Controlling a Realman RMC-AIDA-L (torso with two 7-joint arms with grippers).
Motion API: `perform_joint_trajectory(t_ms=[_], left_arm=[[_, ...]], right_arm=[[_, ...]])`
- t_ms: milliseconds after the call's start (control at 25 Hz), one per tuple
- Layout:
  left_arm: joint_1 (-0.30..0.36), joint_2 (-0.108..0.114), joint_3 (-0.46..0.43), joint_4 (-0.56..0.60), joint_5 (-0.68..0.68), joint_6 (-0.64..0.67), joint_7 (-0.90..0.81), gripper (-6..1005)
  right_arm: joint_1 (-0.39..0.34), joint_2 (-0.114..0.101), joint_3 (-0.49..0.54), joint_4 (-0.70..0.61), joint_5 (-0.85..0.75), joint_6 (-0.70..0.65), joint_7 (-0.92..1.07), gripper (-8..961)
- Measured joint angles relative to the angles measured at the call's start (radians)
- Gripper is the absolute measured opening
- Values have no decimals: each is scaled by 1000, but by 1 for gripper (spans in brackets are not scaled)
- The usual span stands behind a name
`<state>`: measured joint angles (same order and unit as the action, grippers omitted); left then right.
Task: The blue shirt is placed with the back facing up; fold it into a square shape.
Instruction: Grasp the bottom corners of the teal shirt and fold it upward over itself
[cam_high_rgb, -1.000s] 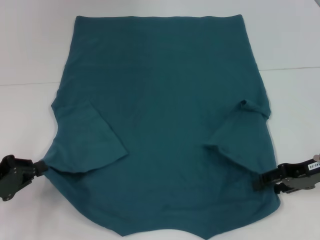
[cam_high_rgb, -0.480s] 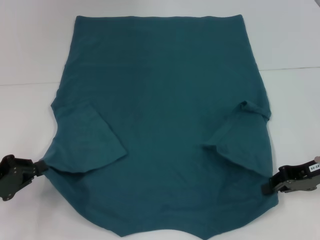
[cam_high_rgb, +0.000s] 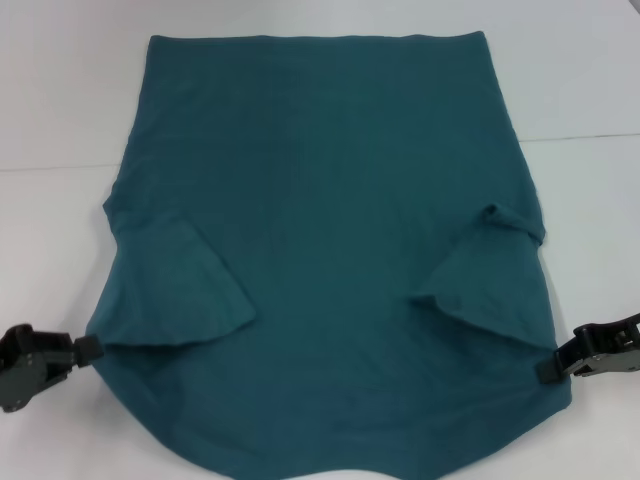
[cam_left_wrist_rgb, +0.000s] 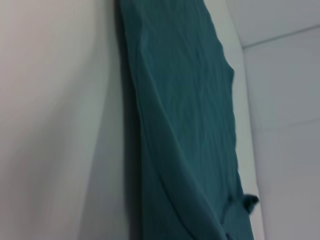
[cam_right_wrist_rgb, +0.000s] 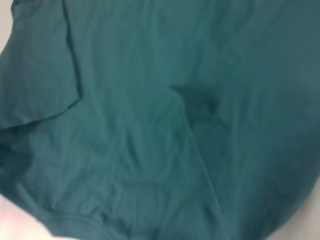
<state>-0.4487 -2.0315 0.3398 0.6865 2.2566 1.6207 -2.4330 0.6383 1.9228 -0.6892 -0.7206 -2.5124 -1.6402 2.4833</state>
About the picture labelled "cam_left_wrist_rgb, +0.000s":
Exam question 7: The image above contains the blue-green shirt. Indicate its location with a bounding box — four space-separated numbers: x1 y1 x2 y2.
114 0 261 240

